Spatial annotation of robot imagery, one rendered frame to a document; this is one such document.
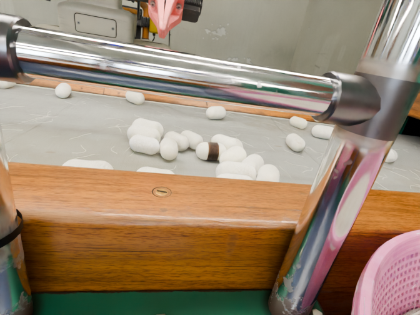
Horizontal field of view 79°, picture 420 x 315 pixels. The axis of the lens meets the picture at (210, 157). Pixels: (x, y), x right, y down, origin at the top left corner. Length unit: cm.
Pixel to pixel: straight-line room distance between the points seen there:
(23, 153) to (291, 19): 256
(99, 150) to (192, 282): 16
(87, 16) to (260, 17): 182
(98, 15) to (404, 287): 94
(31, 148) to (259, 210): 21
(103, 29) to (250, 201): 86
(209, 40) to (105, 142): 218
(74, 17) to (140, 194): 86
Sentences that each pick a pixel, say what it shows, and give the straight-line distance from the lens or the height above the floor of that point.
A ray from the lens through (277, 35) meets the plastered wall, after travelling 263.
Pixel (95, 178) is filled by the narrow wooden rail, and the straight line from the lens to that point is 17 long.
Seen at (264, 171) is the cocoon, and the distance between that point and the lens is 23.
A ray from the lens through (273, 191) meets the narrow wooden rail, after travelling 19.
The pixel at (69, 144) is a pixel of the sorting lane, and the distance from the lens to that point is 29.
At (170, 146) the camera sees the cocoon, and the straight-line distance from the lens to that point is 25.
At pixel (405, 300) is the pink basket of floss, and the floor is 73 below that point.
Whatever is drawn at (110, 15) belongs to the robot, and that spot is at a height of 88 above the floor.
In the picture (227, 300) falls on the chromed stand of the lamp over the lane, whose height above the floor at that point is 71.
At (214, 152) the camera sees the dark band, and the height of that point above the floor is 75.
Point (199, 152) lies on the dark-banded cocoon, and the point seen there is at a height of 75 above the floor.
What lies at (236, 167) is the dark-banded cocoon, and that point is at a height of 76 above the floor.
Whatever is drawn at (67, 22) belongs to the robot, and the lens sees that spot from 98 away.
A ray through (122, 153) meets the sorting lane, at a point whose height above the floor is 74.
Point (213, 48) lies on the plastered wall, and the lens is 243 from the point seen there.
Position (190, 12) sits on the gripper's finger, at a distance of 42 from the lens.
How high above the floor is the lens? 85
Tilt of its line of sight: 24 degrees down
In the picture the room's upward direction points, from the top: 10 degrees clockwise
